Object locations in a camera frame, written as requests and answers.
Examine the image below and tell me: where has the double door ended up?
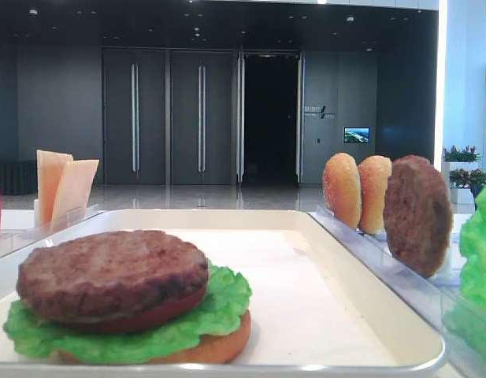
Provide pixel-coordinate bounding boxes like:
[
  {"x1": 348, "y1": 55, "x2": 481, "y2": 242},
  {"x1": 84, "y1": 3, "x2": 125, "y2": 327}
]
[
  {"x1": 171, "y1": 50, "x2": 232, "y2": 185},
  {"x1": 103, "y1": 49, "x2": 165, "y2": 185}
]

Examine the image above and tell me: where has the standing brown meat patty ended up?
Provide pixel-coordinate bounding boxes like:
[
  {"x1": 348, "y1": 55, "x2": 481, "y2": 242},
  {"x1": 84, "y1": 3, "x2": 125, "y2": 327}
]
[{"x1": 383, "y1": 155, "x2": 453, "y2": 278}]

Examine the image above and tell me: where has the lower flower planter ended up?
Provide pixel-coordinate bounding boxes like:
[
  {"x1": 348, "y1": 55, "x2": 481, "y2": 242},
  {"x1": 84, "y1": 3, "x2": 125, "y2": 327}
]
[{"x1": 450, "y1": 169, "x2": 486, "y2": 205}]

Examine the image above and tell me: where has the middle double door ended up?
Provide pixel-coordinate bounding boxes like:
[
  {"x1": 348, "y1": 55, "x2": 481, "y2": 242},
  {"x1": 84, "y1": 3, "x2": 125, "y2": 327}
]
[{"x1": 171, "y1": 50, "x2": 232, "y2": 185}]

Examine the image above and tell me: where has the yellow cheese slice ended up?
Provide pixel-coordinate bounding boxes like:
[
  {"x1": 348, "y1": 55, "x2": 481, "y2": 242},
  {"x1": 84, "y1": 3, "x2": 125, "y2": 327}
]
[
  {"x1": 51, "y1": 159, "x2": 99, "y2": 221},
  {"x1": 36, "y1": 150, "x2": 73, "y2": 225}
]

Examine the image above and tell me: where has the right clear acrylic rack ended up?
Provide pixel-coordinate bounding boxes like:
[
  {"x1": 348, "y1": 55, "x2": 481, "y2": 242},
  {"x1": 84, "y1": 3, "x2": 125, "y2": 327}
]
[{"x1": 311, "y1": 206, "x2": 486, "y2": 377}]

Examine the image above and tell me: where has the left clear acrylic rack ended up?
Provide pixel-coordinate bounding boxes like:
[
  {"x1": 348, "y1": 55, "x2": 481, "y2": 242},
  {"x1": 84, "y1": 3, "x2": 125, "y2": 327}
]
[{"x1": 0, "y1": 204, "x2": 102, "y2": 258}]

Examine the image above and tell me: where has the white serving tray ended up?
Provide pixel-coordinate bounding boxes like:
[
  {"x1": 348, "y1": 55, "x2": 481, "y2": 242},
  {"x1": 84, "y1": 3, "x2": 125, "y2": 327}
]
[{"x1": 0, "y1": 209, "x2": 447, "y2": 377}]

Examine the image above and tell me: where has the flower planter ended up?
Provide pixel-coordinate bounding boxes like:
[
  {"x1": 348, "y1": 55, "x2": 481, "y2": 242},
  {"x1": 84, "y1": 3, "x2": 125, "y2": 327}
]
[
  {"x1": 450, "y1": 169, "x2": 486, "y2": 205},
  {"x1": 441, "y1": 145, "x2": 480, "y2": 180}
]

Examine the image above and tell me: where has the brown meat patty on burger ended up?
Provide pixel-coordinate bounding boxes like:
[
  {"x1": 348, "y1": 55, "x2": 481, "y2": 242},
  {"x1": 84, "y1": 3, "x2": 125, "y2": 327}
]
[{"x1": 16, "y1": 230, "x2": 209, "y2": 323}]

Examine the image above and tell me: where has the clear acrylic rack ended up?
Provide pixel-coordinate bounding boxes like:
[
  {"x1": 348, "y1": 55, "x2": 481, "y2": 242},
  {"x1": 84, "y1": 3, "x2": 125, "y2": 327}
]
[
  {"x1": 0, "y1": 204, "x2": 102, "y2": 258},
  {"x1": 311, "y1": 206, "x2": 486, "y2": 377}
]

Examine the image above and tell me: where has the bottom bun slice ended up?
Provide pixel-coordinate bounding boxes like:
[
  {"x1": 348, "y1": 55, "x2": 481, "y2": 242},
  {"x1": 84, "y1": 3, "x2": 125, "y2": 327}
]
[{"x1": 55, "y1": 306, "x2": 251, "y2": 365}]

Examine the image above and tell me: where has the red tomato slice on burger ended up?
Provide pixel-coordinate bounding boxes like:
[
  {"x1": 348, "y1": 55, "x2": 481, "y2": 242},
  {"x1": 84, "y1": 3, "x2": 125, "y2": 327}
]
[{"x1": 63, "y1": 286, "x2": 206, "y2": 335}]

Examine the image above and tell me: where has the left double door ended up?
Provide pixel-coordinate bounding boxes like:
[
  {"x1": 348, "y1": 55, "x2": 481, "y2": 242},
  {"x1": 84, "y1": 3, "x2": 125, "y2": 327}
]
[{"x1": 103, "y1": 49, "x2": 165, "y2": 185}]

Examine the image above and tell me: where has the green lettuce leaf on burger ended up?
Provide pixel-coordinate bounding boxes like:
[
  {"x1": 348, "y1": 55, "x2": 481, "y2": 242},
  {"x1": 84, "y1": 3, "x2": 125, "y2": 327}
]
[{"x1": 3, "y1": 264, "x2": 252, "y2": 365}]

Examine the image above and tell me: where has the standing green lettuce leaf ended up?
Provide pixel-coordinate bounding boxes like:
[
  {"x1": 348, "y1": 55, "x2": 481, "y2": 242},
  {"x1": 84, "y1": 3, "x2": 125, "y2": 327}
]
[{"x1": 444, "y1": 186, "x2": 486, "y2": 357}]

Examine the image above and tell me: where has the upper flower planter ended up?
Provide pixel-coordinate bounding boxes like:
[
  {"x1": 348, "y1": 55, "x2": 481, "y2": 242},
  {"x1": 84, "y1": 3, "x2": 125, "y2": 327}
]
[{"x1": 441, "y1": 145, "x2": 480, "y2": 180}]

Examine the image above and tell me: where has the left sesame bun slice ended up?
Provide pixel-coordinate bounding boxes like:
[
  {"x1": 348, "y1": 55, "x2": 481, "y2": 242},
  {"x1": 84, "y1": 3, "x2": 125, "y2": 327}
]
[{"x1": 322, "y1": 153, "x2": 362, "y2": 229}]

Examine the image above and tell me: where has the right sesame bun slice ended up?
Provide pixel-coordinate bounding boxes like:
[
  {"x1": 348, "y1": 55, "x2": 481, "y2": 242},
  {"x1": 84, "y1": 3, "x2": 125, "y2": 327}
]
[{"x1": 358, "y1": 155, "x2": 391, "y2": 234}]

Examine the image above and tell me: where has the sesame bun slice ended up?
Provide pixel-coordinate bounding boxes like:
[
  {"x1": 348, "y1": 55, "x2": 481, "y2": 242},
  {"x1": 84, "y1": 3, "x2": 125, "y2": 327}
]
[
  {"x1": 358, "y1": 155, "x2": 391, "y2": 234},
  {"x1": 322, "y1": 153, "x2": 362, "y2": 229}
]

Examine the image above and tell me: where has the small wall screen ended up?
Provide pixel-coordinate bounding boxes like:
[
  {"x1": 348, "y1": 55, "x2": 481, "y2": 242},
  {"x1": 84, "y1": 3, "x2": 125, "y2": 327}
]
[{"x1": 343, "y1": 128, "x2": 370, "y2": 143}]

